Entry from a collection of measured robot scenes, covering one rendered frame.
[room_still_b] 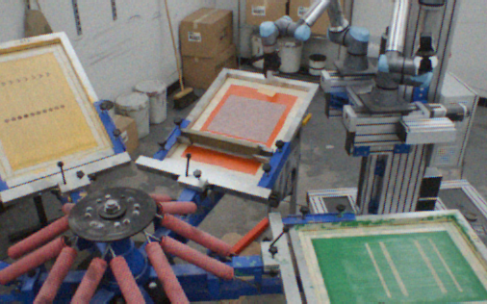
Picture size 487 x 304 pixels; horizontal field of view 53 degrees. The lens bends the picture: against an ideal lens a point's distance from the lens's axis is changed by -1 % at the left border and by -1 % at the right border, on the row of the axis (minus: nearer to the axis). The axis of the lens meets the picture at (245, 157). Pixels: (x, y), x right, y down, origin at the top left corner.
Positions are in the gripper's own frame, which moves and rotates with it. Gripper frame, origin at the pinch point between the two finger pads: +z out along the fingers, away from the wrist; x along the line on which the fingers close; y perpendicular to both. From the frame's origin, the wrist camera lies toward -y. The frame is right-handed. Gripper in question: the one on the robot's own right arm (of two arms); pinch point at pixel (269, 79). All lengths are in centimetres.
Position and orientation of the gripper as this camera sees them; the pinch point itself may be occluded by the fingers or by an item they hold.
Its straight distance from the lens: 281.1
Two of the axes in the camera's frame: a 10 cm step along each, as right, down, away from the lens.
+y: 9.1, 2.2, -3.6
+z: 1.1, 6.9, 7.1
